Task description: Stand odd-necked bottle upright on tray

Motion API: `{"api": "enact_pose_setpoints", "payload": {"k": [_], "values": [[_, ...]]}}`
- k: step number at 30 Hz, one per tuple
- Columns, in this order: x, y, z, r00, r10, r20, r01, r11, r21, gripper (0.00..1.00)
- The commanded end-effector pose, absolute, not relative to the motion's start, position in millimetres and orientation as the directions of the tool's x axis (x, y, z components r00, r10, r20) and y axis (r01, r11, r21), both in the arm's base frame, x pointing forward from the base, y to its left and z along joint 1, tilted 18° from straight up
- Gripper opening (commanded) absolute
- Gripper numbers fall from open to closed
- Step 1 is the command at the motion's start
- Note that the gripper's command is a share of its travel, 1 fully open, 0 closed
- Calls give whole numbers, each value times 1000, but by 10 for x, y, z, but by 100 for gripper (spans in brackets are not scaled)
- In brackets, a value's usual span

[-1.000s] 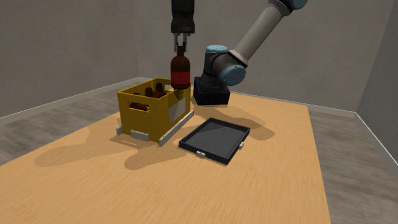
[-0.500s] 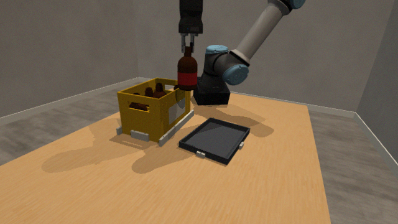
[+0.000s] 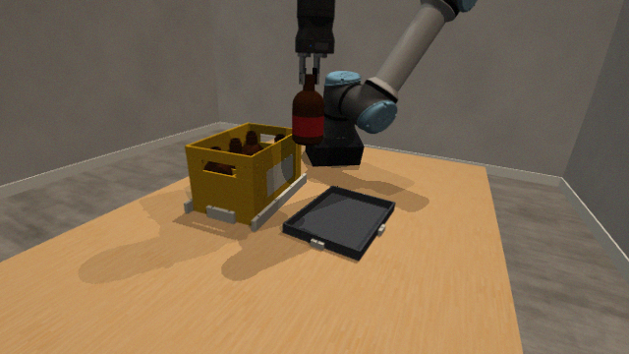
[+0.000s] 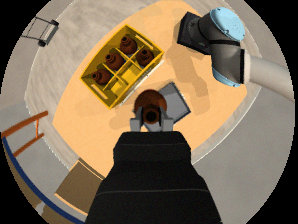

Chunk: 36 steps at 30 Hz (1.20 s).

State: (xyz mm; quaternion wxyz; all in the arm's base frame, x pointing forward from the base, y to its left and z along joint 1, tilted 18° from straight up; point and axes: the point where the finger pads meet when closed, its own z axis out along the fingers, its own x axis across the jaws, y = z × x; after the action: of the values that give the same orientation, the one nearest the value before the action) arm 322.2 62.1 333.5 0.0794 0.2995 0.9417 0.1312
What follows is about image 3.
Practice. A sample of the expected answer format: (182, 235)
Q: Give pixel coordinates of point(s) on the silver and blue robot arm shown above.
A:
(372, 106)

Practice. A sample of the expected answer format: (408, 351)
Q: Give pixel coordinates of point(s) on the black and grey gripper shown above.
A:
(315, 22)

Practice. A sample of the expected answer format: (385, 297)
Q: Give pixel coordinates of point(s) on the yellow crate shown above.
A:
(259, 179)

